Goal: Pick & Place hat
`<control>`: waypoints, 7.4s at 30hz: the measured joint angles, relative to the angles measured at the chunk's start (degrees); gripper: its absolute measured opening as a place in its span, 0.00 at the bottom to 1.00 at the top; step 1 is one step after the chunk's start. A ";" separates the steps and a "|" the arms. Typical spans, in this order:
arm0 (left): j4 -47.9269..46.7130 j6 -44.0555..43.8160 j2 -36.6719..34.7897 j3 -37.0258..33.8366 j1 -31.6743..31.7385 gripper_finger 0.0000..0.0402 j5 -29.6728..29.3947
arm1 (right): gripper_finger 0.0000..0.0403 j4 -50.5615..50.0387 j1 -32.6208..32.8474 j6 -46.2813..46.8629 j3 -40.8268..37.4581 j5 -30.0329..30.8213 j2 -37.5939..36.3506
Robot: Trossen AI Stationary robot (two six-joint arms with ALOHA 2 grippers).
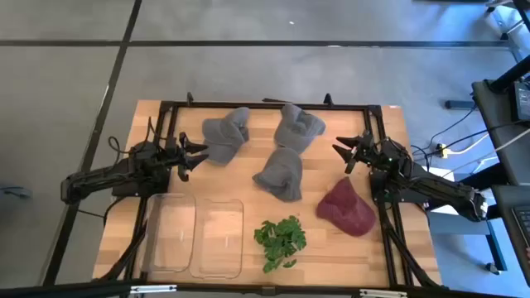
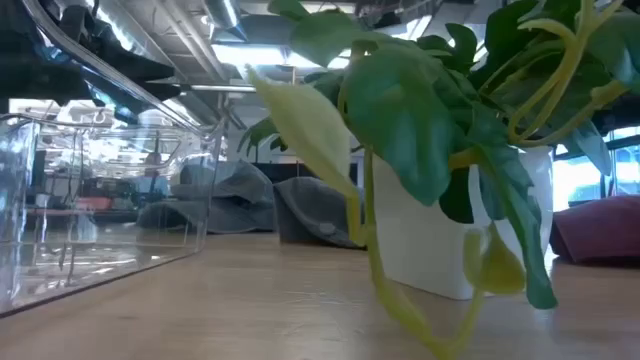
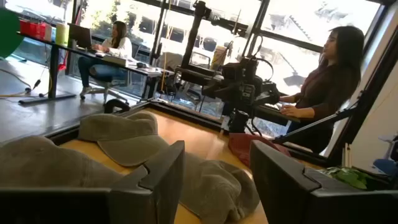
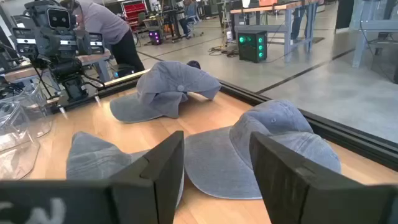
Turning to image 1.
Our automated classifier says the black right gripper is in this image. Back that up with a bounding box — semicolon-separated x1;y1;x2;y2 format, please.
332;130;380;175

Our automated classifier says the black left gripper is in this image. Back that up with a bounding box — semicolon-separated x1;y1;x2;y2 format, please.
164;132;210;182

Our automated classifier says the grey cap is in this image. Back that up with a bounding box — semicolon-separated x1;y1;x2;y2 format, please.
273;103;327;155
252;147;304;203
201;106;252;166

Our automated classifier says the maroon cap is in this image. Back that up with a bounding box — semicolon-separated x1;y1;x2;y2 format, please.
316;176;377;238

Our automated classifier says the clear plastic tray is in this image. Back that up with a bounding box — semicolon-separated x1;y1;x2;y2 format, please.
189;198;245;280
140;192;197;273

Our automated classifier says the white flat sheet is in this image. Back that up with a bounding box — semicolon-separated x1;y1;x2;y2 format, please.
413;165;460;216

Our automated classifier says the green artificial plant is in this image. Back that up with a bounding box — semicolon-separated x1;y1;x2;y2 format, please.
253;214;308;274

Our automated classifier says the black floor bar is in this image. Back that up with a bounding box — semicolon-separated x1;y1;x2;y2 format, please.
445;99;477;111

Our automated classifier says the black desk leg beam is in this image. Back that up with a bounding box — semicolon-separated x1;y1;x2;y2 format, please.
455;164;508;188

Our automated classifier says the black beam with silver brackets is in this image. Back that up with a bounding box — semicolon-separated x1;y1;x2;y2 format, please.
0;280;530;298

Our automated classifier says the black desk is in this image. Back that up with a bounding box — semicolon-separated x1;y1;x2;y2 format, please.
471;78;530;187
490;184;530;286

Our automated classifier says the blue desk leg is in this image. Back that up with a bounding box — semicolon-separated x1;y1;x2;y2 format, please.
486;219;508;274

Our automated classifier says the black power supply box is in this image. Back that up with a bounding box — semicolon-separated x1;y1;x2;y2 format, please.
513;80;530;122

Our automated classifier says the black keyboard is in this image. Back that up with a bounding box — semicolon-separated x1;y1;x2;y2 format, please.
512;205;530;245

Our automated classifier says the office chair base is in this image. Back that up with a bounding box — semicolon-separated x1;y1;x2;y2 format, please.
484;0;530;63

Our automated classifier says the black aluminium table frame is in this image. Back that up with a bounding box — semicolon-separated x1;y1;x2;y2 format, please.
93;91;448;291

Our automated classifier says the black floor cable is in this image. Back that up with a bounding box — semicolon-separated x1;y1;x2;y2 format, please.
412;105;530;162

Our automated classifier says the white floor cable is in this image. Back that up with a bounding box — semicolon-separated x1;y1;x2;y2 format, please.
446;130;530;156

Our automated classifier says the black desk post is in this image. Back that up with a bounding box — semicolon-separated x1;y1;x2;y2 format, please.
486;53;530;94

